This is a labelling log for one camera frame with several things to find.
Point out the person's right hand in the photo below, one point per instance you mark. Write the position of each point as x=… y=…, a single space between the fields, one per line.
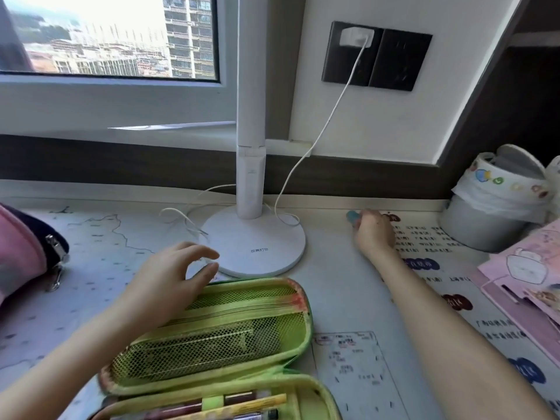
x=376 y=236

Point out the person's left hand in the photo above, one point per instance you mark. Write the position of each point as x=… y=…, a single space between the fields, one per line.
x=162 y=284

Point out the teal and pink eraser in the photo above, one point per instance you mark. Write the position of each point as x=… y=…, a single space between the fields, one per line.
x=351 y=216

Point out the green pencil case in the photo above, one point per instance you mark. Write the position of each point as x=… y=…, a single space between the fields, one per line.
x=210 y=341

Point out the pink and navy backpack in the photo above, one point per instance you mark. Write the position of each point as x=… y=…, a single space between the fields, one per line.
x=22 y=253

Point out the person's left forearm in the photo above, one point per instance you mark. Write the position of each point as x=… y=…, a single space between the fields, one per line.
x=57 y=376

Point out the person's right forearm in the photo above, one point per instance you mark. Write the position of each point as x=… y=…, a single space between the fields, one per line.
x=459 y=345

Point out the printed desk mat with map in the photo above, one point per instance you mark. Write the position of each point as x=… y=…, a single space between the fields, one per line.
x=350 y=301

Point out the grey bin with white liner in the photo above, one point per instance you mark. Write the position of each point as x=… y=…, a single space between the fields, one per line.
x=472 y=227

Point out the white desk lamp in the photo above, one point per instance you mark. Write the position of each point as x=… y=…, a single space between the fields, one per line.
x=251 y=179

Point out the pink cardboard organizer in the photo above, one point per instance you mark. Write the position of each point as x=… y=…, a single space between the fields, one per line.
x=525 y=301

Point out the white framed window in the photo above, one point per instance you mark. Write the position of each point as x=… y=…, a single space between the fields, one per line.
x=109 y=104

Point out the white panda print bag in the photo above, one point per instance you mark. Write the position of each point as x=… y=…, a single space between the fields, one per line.
x=553 y=174

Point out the dark wooden shelf unit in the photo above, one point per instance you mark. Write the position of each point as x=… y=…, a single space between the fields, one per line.
x=516 y=104

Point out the white charger plug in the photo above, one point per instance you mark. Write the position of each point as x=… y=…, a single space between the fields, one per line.
x=356 y=37

